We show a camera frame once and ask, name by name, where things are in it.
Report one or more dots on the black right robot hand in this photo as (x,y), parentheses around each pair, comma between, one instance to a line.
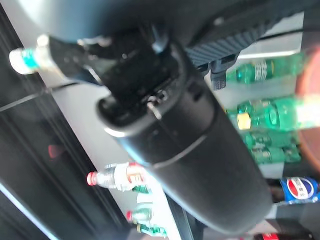
(200,162)

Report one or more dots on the red cap green label bottle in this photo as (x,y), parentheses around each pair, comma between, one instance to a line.
(140,215)

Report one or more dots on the water bottle red cap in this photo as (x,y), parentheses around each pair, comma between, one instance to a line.
(112,177)

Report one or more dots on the green sprite bottle yellow cap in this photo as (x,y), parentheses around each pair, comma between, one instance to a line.
(275,115)
(262,70)

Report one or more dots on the large pepsi cola bottle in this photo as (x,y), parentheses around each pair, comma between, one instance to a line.
(297,187)

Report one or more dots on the water bottle teal label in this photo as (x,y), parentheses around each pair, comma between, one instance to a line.
(27,60)

